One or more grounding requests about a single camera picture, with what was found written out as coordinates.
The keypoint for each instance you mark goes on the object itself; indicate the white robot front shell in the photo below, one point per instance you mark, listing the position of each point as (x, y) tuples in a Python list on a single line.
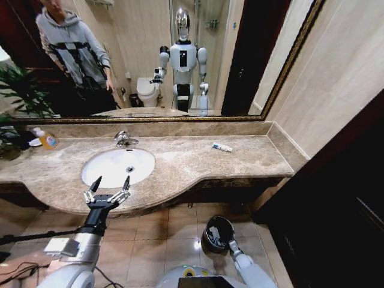
[(198, 276)]

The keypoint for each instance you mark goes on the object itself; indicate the white blue toothpaste tube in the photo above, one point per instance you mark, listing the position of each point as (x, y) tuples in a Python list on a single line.
[(222, 147)]

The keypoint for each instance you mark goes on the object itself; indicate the marble vanity counter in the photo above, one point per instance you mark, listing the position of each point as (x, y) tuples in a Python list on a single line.
[(186, 168)]

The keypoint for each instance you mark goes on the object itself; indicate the orange liquid soap bottle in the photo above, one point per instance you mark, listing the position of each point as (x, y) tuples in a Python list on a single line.
[(48, 139)]

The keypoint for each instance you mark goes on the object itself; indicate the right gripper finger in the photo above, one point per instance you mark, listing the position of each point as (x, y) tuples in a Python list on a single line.
[(215, 233)]

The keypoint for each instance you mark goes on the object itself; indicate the metal sink drain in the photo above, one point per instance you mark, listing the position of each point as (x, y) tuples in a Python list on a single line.
[(130, 169)]

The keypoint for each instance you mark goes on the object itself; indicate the dark wooden door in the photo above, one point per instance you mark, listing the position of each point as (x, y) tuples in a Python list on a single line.
[(336, 195)]

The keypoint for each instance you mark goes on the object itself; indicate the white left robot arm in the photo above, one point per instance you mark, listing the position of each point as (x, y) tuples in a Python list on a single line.
[(78, 261)]

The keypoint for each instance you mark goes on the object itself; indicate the white oval sink basin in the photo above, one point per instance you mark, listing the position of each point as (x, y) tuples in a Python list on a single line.
[(118, 168)]

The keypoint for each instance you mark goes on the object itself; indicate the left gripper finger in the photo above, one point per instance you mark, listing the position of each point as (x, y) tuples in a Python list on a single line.
[(94, 185), (126, 185)]

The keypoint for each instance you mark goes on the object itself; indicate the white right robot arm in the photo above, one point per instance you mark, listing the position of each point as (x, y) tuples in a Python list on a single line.
[(253, 270)]

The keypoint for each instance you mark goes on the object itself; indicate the chrome sink faucet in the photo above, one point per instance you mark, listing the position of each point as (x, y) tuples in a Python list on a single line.
[(123, 138)]

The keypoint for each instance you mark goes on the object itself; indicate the green potted plant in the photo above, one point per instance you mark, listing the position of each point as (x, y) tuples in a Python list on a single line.
[(18, 99)]

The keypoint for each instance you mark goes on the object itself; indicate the gold framed wall mirror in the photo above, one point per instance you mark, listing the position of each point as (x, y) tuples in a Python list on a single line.
[(144, 60)]

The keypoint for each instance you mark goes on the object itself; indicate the black round trash bin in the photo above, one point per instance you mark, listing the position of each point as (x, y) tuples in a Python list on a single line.
[(216, 237)]

